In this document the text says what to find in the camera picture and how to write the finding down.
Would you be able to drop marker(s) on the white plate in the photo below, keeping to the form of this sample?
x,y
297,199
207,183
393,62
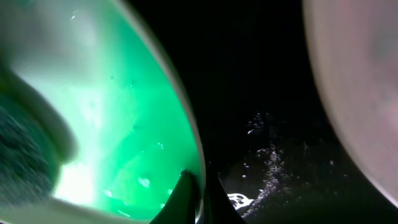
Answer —
x,y
352,46

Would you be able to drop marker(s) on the mint plate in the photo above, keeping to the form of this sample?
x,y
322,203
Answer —
x,y
95,78

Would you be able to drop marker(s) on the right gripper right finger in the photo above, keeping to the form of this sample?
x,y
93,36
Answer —
x,y
217,206

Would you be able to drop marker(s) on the green scrubbing sponge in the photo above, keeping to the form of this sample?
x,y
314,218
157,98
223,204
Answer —
x,y
28,167

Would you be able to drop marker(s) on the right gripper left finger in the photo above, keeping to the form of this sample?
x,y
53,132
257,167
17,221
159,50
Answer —
x,y
181,207

